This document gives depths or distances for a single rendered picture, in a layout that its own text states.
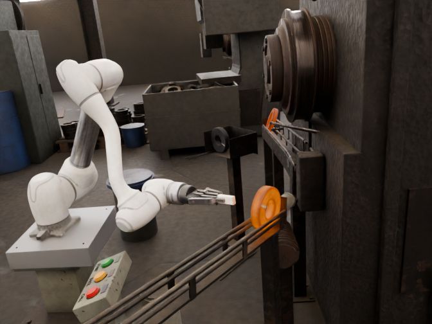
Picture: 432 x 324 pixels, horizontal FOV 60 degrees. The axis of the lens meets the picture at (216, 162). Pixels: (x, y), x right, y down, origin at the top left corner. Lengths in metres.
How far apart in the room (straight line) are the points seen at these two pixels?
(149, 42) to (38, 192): 10.18
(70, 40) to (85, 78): 10.86
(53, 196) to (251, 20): 3.02
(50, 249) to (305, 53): 1.35
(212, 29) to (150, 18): 7.70
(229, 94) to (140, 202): 2.77
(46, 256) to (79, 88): 0.77
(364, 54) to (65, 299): 1.72
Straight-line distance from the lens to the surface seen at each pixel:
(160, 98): 4.09
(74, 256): 1.83
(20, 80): 4.78
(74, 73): 1.61
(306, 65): 1.48
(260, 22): 4.31
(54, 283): 2.09
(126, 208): 1.45
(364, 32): 1.27
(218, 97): 4.08
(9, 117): 4.74
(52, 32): 12.64
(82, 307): 1.19
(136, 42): 11.92
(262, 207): 1.25
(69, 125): 5.19
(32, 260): 1.93
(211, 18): 4.22
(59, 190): 1.91
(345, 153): 1.32
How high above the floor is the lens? 1.28
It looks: 19 degrees down
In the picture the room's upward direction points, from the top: 5 degrees counter-clockwise
